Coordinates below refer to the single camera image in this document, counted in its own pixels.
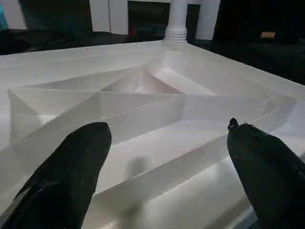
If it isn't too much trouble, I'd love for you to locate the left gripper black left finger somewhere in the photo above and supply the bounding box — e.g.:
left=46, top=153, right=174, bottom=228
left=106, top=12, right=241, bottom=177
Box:
left=0, top=122, right=112, bottom=229

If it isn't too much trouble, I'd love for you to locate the white plastic table top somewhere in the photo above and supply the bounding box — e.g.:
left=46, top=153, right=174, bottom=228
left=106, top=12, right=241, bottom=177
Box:
left=0, top=39, right=305, bottom=229

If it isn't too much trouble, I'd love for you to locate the black work mat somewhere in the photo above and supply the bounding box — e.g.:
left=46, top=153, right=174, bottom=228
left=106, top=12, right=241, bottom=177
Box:
left=0, top=29, right=305, bottom=85

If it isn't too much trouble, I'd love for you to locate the white glass-door cabinet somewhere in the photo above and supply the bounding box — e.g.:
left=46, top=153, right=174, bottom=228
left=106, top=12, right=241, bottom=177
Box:
left=0, top=0, right=222, bottom=41

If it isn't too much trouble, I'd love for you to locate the white plastic table leg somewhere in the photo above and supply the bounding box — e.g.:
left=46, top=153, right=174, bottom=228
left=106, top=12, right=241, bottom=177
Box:
left=164, top=0, right=188, bottom=44

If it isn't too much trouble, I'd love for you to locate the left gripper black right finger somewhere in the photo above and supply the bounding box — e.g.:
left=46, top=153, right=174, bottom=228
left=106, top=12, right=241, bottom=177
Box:
left=226, top=117, right=305, bottom=229

